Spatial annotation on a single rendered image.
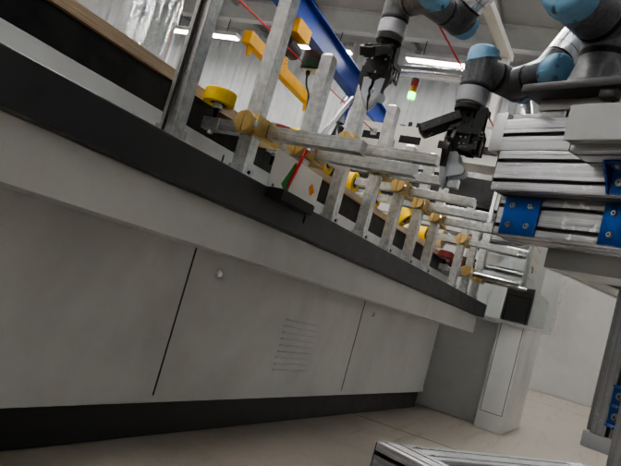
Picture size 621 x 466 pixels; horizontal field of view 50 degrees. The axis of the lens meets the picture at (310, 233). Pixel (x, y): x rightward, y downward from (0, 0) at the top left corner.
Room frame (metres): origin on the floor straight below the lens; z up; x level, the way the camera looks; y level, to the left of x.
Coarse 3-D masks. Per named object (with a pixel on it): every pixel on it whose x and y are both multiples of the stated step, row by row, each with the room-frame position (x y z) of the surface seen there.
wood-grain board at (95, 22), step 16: (48, 0) 1.18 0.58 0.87; (64, 0) 1.20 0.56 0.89; (80, 16) 1.24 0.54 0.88; (96, 16) 1.27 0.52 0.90; (96, 32) 1.30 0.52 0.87; (112, 32) 1.32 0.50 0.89; (128, 48) 1.36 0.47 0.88; (144, 48) 1.40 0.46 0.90; (144, 64) 1.43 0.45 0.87; (160, 64) 1.45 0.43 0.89; (224, 112) 1.69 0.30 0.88; (352, 192) 2.48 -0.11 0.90; (416, 240) 3.24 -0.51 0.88
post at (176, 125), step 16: (208, 0) 1.25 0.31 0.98; (192, 16) 1.26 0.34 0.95; (208, 16) 1.25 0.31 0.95; (192, 32) 1.24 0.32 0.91; (208, 32) 1.26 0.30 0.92; (192, 48) 1.25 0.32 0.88; (208, 48) 1.27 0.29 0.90; (192, 64) 1.24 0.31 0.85; (176, 80) 1.25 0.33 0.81; (192, 80) 1.26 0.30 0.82; (176, 96) 1.25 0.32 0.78; (192, 96) 1.27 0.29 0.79; (176, 112) 1.24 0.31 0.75; (160, 128) 1.25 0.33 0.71; (176, 128) 1.24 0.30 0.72
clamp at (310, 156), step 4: (288, 144) 1.69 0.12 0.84; (288, 148) 1.69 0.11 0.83; (292, 148) 1.68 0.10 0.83; (296, 148) 1.68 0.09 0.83; (300, 148) 1.67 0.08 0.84; (304, 148) 1.67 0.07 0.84; (292, 152) 1.68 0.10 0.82; (296, 152) 1.67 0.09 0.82; (300, 152) 1.67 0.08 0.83; (316, 152) 1.73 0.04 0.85; (300, 156) 1.70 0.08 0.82; (308, 156) 1.70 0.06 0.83; (312, 156) 1.72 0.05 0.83; (312, 160) 1.72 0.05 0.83; (312, 164) 1.75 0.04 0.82; (316, 164) 1.74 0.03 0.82; (320, 164) 1.76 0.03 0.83; (320, 168) 1.79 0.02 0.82
